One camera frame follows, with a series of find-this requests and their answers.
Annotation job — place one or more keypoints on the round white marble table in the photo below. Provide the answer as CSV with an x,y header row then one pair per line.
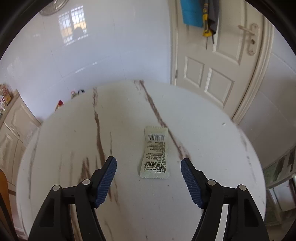
x,y
208,143

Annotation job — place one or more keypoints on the grey apron with yellow trim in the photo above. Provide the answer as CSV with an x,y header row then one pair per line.
x,y
212,16

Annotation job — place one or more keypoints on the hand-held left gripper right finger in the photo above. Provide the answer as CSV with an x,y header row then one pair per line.
x,y
192,183

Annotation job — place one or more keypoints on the round silver vent cover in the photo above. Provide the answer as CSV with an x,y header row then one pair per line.
x,y
52,8

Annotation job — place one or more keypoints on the white panel door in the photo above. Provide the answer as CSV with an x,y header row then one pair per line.
x,y
219,58

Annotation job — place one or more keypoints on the cream kitchen counter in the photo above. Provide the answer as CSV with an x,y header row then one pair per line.
x,y
11,129

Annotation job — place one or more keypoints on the white storage rack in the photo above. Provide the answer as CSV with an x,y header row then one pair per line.
x,y
277,171

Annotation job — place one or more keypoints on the white door frame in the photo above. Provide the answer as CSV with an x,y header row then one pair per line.
x,y
264,58

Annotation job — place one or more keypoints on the blue apron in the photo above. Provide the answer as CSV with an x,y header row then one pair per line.
x,y
192,11

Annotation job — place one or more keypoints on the brown chair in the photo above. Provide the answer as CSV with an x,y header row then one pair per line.
x,y
3,190

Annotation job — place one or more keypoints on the white printed sachet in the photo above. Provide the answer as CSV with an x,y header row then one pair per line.
x,y
155,153

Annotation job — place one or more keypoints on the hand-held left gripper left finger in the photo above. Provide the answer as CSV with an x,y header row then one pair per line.
x,y
107,180

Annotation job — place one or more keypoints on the cooking oil bottle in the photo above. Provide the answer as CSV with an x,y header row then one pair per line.
x,y
73,94

